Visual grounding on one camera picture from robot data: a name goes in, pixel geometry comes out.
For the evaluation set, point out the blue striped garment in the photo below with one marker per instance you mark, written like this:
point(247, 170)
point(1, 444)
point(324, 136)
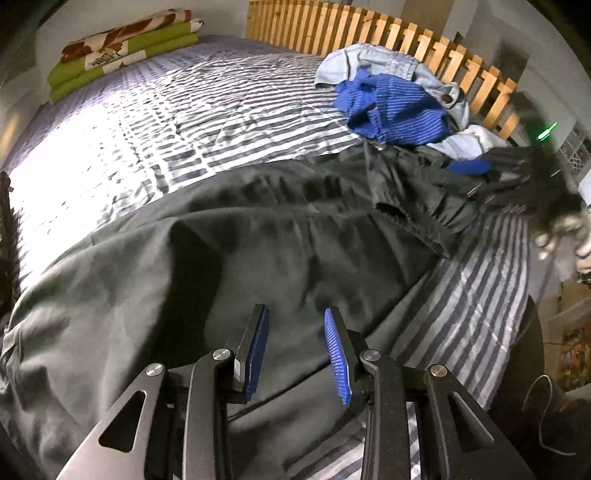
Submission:
point(401, 110)

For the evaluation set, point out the folded green floral quilt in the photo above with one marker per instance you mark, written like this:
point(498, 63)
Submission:
point(83, 78)

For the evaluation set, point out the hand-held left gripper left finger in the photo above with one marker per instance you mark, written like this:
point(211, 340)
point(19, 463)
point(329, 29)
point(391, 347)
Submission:
point(256, 355)

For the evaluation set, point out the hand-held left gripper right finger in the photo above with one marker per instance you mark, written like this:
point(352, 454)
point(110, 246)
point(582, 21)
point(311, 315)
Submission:
point(337, 360)

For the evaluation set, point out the wooden slat fence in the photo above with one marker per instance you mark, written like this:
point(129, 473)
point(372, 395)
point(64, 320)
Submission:
point(323, 27)

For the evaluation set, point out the dark grey pants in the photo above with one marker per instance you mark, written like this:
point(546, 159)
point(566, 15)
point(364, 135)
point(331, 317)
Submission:
point(184, 254)

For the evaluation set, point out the person's right hand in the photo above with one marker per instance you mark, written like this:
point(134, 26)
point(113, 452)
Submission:
point(561, 235)

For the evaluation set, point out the light denim garment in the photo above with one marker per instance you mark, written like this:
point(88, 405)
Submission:
point(392, 60)

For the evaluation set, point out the striped blanket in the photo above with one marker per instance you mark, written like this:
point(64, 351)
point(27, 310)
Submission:
point(207, 115)

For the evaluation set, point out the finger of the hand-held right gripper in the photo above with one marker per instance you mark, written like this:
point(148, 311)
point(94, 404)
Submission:
point(466, 167)
point(503, 196)

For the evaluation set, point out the cardboard box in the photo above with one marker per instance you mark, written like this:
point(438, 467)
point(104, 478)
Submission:
point(572, 295)

